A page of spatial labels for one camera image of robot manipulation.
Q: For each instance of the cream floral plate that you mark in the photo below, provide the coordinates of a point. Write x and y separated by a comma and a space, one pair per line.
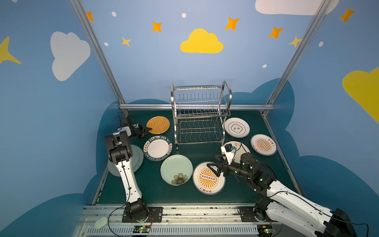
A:
240, 149

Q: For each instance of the stainless steel dish rack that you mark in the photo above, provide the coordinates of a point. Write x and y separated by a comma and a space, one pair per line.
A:
199, 113

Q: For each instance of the orange sunburst plate front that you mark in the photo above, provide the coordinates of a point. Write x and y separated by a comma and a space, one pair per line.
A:
206, 181

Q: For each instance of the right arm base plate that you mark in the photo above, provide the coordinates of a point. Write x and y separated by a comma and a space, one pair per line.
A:
252, 214

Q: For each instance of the white plate grey emblem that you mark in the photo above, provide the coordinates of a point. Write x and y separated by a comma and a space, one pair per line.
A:
236, 127

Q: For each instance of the white plate dark lettered rim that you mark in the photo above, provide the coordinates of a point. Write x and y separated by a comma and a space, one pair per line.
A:
157, 148

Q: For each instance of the left aluminium frame post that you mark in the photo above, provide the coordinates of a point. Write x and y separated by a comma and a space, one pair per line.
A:
86, 24

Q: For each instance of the light green flower plate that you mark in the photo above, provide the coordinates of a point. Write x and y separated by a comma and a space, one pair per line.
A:
176, 170

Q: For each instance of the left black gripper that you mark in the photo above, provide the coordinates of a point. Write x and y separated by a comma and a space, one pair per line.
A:
139, 130

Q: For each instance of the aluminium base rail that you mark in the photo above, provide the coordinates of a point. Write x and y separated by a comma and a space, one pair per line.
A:
187, 220

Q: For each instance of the aluminium frame post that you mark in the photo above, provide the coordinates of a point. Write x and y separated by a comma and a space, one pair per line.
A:
86, 24
299, 51

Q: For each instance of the right controller board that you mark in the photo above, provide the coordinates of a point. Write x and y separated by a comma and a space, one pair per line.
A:
265, 231

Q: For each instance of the controller board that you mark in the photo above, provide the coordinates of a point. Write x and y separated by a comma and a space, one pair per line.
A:
265, 231
141, 229

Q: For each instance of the rear aluminium frame bar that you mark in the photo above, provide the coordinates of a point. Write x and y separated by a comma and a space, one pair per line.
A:
169, 107

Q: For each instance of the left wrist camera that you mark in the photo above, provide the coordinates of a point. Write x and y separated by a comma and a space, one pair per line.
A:
122, 129

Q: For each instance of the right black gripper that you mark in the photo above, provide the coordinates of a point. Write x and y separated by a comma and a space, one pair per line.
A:
223, 168

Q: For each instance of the orange sunburst plate right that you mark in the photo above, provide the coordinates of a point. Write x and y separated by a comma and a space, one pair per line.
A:
263, 144

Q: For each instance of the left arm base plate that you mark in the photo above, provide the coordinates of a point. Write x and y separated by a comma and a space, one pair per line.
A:
151, 214

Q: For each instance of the plain pale green plate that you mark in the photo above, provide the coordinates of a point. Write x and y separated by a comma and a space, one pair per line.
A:
137, 160

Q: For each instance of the pale green round disc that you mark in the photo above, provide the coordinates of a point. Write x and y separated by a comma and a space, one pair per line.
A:
100, 223

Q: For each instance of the right aluminium frame post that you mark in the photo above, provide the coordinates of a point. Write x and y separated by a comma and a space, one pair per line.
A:
299, 51

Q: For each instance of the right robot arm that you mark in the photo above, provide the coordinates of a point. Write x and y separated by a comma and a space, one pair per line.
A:
281, 204

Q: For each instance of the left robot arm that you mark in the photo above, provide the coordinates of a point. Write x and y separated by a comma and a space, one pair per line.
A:
120, 153

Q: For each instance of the orange sunburst plate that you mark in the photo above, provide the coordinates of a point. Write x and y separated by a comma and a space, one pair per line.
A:
263, 144
206, 181

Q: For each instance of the left controller board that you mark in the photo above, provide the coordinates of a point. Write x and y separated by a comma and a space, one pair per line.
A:
141, 229

